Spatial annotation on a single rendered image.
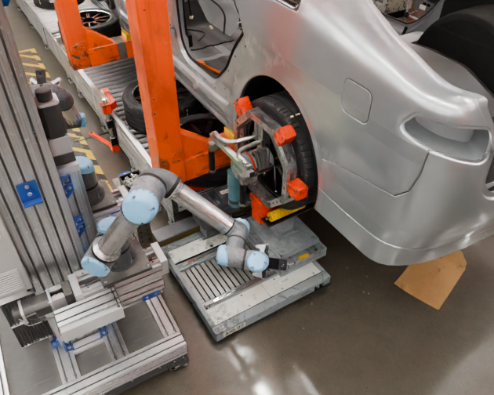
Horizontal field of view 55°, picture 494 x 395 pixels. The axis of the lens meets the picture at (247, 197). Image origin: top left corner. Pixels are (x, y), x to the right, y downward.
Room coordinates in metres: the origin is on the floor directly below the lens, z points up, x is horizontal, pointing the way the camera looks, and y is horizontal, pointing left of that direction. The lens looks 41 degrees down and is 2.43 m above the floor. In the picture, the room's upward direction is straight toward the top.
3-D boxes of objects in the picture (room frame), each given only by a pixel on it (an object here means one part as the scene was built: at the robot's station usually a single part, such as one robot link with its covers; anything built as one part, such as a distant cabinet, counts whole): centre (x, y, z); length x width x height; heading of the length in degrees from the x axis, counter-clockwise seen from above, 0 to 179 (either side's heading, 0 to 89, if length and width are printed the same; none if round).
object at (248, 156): (2.12, -0.03, 0.85); 0.21 x 0.14 x 0.14; 122
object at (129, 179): (2.32, 0.70, 0.51); 0.20 x 0.14 x 0.13; 33
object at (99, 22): (5.26, 1.74, 0.39); 0.66 x 0.66 x 0.24
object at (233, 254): (1.23, 0.05, 1.09); 0.11 x 0.11 x 0.08; 79
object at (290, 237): (2.25, -0.23, 0.32); 0.40 x 0.30 x 0.28; 32
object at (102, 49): (4.22, 1.22, 0.69); 0.52 x 0.17 x 0.35; 122
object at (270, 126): (2.16, -0.09, 0.85); 0.54 x 0.07 x 0.54; 32
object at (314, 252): (2.25, -0.23, 0.13); 0.50 x 0.36 x 0.10; 32
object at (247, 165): (2.01, -0.04, 1.03); 0.19 x 0.18 x 0.11; 122
